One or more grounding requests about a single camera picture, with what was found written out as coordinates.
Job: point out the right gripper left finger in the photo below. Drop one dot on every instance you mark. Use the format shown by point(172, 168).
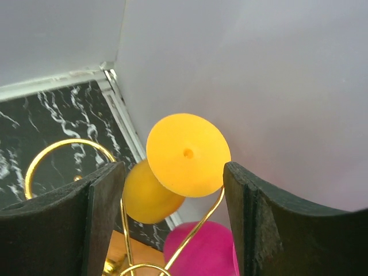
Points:
point(65, 231)

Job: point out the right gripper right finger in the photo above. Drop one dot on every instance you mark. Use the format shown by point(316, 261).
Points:
point(278, 233)

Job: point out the wooden rack base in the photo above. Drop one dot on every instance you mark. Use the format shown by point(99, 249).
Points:
point(141, 254)

